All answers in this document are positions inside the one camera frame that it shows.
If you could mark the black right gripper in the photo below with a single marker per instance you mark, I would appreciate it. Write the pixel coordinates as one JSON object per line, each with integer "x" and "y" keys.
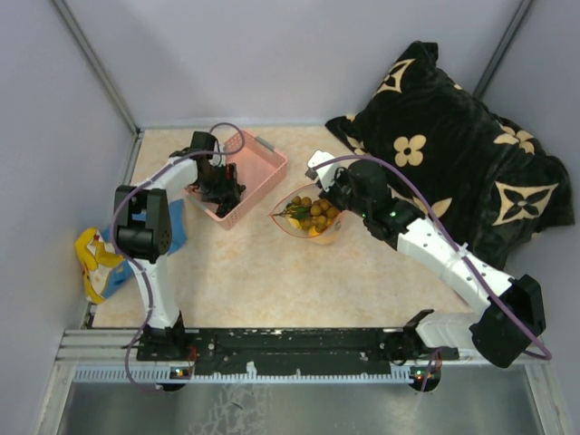
{"x": 341, "y": 175}

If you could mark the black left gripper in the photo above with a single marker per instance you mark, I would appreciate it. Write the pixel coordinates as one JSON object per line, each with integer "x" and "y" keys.
{"x": 228, "y": 187}

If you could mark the dark grape bunch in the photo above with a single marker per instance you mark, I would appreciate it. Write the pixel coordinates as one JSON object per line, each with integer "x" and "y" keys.
{"x": 230, "y": 199}

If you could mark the pink plastic basket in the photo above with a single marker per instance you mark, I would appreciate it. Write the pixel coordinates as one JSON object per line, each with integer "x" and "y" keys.
{"x": 260, "y": 168}

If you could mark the brown longan bunch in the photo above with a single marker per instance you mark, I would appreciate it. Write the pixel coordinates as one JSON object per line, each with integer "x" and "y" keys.
{"x": 315, "y": 215}

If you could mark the orange peach fruit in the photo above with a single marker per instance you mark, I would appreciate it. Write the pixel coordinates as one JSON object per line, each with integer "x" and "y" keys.
{"x": 329, "y": 236}

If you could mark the clear zip top bag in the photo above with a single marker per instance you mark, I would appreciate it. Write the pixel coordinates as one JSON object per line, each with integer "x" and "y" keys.
{"x": 310, "y": 190}

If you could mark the yellow lemon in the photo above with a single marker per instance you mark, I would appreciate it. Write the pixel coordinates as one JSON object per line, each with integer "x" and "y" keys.
{"x": 295, "y": 223}

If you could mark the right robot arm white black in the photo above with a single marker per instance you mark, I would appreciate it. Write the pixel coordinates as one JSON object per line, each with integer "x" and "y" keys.
{"x": 510, "y": 316}

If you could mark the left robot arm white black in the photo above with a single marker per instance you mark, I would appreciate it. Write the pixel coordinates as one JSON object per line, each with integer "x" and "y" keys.
{"x": 141, "y": 232}

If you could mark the black floral pillow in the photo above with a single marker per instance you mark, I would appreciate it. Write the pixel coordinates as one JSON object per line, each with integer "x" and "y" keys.
{"x": 489, "y": 182}

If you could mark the blue cloth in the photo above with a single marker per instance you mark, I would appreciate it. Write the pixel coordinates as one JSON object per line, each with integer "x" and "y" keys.
{"x": 176, "y": 226}

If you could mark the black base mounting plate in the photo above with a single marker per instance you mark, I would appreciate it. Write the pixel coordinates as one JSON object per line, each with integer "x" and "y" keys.
{"x": 286, "y": 363}

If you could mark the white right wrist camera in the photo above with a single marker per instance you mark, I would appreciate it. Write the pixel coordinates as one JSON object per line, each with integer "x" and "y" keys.
{"x": 322, "y": 168}

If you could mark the aluminium frame rail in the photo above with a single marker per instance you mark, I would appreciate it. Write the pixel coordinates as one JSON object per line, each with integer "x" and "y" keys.
{"x": 114, "y": 344}

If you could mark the white slotted cable duct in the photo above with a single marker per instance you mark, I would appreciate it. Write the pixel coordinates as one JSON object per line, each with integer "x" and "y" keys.
{"x": 178, "y": 374}

